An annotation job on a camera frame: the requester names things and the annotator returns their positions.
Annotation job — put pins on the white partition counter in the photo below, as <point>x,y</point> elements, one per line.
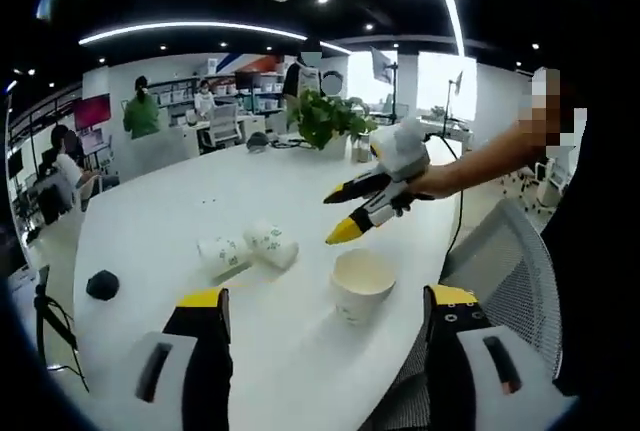
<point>160,151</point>

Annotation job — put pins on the white table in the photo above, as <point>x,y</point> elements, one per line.
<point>280,351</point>

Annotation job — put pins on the black crumpled cloth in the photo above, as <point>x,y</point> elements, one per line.
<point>102,285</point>

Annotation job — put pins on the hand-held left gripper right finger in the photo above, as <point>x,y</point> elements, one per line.
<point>475,391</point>

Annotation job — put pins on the grey mesh office chair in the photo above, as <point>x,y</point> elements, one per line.
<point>515,271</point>

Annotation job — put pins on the grey pouch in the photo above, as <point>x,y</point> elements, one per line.
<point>257,142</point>

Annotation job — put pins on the curved ceiling light strip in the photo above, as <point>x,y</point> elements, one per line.
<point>200,26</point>

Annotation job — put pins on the pink wall screen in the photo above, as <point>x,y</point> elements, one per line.
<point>92,111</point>

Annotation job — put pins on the small desk screen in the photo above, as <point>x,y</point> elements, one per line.
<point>95,142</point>

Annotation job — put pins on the clear glass jar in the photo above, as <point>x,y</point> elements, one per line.
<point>361,148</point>

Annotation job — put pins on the green potted plant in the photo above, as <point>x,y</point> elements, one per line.
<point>325,116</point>

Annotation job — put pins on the storage shelving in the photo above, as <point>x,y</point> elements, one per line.
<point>175,93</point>

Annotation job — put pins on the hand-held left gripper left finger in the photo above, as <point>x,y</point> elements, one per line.
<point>165,401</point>

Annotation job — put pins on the monitor on black pole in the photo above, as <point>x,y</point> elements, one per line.
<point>382,63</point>

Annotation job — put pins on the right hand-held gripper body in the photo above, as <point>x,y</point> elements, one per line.
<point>405,151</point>

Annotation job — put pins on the white plant pot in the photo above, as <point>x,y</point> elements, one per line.
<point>337,146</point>

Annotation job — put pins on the white office chair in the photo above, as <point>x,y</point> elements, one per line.
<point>225,123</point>

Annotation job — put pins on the black desk monitor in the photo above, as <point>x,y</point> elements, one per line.
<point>247,80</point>

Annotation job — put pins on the white paper cup green print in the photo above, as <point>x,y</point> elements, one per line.
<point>220,256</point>
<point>270,243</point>
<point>360,301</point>

